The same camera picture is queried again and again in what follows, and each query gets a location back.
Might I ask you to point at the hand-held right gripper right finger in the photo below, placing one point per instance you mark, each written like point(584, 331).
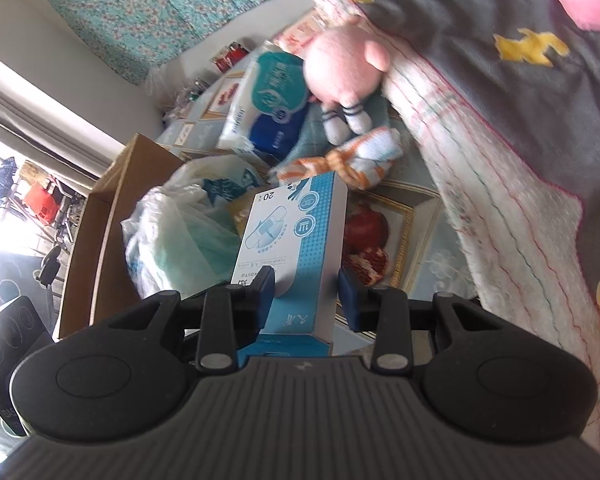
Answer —
point(347, 302)

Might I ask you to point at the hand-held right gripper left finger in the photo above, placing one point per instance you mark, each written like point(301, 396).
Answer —
point(266, 287)

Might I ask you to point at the blue and white box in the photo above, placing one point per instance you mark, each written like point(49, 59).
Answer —
point(290, 230)

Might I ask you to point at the brown cardboard box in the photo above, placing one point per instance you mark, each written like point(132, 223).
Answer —
point(100, 260)

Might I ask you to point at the teal and blue tissue pack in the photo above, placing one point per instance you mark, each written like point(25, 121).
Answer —
point(270, 95)

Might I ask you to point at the pink plush toy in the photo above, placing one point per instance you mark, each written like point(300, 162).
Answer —
point(340, 70)

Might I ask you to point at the dark blue blanket with circles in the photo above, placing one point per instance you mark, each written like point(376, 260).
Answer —
point(10, 275)

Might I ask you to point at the black stool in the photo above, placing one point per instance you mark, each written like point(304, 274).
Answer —
point(50, 265)

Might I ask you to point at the white plastic shopping bag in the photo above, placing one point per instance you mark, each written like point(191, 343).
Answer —
point(180, 240)

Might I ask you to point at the orange checked towel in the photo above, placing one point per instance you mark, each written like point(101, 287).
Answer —
point(375, 152)

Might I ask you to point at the clear plastic bag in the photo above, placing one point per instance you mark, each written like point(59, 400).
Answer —
point(180, 92)

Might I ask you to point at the lighters on shelf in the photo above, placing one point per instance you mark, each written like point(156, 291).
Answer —
point(230, 56)

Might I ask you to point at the grey quilt with yellow print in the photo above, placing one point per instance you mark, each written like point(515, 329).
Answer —
point(480, 85)

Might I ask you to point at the red wet wipes pack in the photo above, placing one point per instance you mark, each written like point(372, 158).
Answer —
point(300, 35)

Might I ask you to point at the teal floral wall cloth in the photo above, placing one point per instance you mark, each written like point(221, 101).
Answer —
point(155, 10)

